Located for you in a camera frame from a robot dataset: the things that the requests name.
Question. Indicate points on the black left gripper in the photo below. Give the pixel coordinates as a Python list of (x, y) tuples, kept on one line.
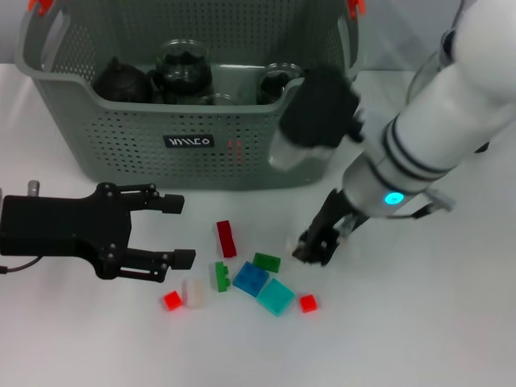
[(60, 223)]

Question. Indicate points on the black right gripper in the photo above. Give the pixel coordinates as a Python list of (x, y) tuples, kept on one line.
[(326, 225)]

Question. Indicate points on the small red toy brick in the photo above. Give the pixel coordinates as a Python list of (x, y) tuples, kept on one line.
[(173, 300), (309, 303)]

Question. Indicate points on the teal square toy brick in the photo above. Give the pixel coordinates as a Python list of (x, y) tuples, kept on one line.
[(276, 297)]

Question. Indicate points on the red sloped toy brick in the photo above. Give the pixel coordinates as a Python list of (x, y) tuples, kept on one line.
[(234, 153)]

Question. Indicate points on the glass jar dark lid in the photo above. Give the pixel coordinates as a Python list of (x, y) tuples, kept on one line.
[(183, 60)]

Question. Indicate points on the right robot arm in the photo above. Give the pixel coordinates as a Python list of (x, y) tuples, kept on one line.
[(443, 121)]

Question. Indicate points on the grey-green perforated storage basket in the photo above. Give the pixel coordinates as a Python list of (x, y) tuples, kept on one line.
[(121, 161)]

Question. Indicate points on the long dark red brick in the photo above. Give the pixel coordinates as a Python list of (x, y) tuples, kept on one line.
[(226, 240)]

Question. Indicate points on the translucent white toy brick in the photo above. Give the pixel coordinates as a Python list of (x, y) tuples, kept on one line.
[(194, 294)]

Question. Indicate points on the small green toy brick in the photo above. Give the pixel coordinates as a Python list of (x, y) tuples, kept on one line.
[(221, 278)]

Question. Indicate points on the blue square toy brick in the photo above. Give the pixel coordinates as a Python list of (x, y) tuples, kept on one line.
[(250, 279)]

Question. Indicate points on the small black clay teapot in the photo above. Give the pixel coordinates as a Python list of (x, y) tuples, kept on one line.
[(121, 82)]

